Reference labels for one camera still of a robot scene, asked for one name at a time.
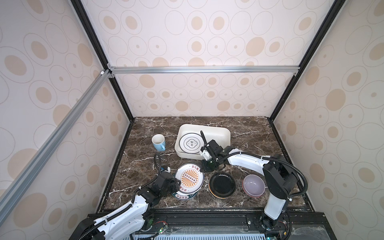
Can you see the silver aluminium rail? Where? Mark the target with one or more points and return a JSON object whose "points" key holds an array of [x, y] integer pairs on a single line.
{"points": [[21, 184], [210, 70]]}

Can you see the silver aluminium rail back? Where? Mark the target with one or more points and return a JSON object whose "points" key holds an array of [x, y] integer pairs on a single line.
{"points": [[210, 70]]}

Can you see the black plate orange rim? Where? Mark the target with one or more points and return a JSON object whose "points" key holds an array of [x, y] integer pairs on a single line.
{"points": [[222, 185]]}

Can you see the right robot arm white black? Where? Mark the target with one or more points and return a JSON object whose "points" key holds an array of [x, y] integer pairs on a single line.
{"points": [[284, 181]]}

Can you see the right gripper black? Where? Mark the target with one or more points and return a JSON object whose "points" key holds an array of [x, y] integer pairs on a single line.
{"points": [[204, 168]]}

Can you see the white plate black line pattern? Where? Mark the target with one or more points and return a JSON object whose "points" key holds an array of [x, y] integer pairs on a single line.
{"points": [[191, 143]]}

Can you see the orange sunburst plate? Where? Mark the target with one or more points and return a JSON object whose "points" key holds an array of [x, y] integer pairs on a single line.
{"points": [[191, 178]]}

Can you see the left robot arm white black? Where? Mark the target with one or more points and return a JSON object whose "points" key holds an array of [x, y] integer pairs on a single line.
{"points": [[132, 216]]}

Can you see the white plastic bin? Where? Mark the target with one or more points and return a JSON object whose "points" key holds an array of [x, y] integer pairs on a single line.
{"points": [[221, 135]]}

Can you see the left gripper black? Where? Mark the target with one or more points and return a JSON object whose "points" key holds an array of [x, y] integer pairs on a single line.
{"points": [[175, 187]]}

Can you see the blue white mug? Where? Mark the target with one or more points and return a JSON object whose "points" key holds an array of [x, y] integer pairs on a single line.
{"points": [[159, 142]]}

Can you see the purple bowl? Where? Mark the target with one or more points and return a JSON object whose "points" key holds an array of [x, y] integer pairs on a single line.
{"points": [[253, 186]]}

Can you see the silver aluminium rail left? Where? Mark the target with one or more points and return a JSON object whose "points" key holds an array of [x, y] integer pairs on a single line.
{"points": [[21, 184]]}

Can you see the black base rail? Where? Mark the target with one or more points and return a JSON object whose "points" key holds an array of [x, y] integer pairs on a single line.
{"points": [[230, 225]]}

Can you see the green rim white plate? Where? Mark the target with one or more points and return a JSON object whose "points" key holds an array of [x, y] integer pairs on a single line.
{"points": [[182, 196]]}

